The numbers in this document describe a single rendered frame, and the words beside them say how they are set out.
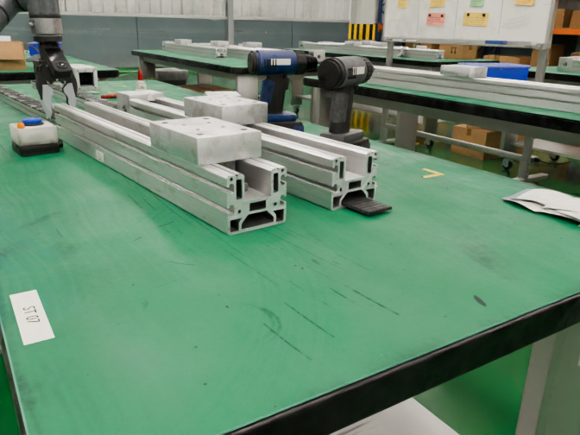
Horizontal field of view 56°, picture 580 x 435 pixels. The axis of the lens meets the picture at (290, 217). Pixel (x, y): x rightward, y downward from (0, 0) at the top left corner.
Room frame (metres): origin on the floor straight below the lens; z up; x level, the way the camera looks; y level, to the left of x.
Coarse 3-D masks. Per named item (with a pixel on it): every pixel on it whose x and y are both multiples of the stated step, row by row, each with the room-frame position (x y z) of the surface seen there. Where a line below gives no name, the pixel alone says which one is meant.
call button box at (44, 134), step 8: (16, 128) 1.14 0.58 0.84; (24, 128) 1.14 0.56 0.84; (32, 128) 1.15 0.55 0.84; (40, 128) 1.15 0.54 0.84; (48, 128) 1.16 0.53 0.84; (56, 128) 1.18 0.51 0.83; (16, 136) 1.14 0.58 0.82; (24, 136) 1.13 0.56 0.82; (32, 136) 1.14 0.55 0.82; (40, 136) 1.15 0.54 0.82; (48, 136) 1.16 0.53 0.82; (56, 136) 1.17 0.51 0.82; (16, 144) 1.16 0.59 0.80; (24, 144) 1.13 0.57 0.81; (32, 144) 1.14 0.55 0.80; (40, 144) 1.15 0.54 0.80; (48, 144) 1.16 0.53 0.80; (56, 144) 1.17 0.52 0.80; (16, 152) 1.16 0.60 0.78; (24, 152) 1.13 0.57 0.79; (32, 152) 1.14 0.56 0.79; (40, 152) 1.15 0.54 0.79; (48, 152) 1.16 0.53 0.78; (56, 152) 1.17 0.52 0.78
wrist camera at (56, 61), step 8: (48, 48) 1.46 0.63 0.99; (56, 48) 1.47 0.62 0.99; (48, 56) 1.43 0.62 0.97; (56, 56) 1.44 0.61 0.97; (64, 56) 1.46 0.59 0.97; (48, 64) 1.42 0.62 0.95; (56, 64) 1.42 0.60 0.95; (64, 64) 1.42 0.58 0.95; (56, 72) 1.40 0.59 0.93; (64, 72) 1.41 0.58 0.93
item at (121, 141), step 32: (64, 128) 1.31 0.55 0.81; (96, 128) 1.09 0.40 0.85; (128, 128) 1.15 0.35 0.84; (128, 160) 1.00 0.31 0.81; (160, 160) 0.88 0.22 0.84; (256, 160) 0.79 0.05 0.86; (160, 192) 0.87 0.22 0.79; (192, 192) 0.80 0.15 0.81; (224, 192) 0.70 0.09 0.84; (256, 192) 0.76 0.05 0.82; (224, 224) 0.70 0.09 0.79; (256, 224) 0.73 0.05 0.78
